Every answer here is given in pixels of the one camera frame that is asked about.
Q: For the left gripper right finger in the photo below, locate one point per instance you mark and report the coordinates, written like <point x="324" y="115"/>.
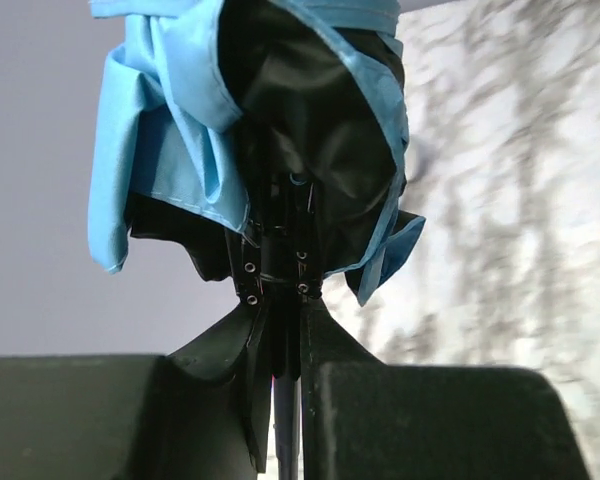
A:
<point x="364" y="419"/>

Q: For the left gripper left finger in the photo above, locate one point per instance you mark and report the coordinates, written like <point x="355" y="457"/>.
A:
<point x="110" y="420"/>

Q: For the blue folding umbrella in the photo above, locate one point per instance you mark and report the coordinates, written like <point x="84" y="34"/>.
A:
<point x="267" y="138"/>

